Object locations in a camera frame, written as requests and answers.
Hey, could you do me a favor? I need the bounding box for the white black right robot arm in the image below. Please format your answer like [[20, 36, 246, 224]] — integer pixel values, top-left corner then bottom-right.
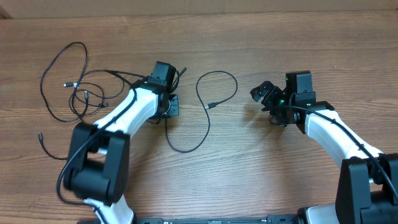
[[250, 81, 397, 223]]

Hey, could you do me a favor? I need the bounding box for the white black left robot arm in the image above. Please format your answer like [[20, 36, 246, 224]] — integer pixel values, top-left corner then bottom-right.
[[57, 77, 174, 223]]

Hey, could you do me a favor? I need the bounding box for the thin black USB cable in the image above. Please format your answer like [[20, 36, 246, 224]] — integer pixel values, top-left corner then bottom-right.
[[164, 67, 239, 154]]

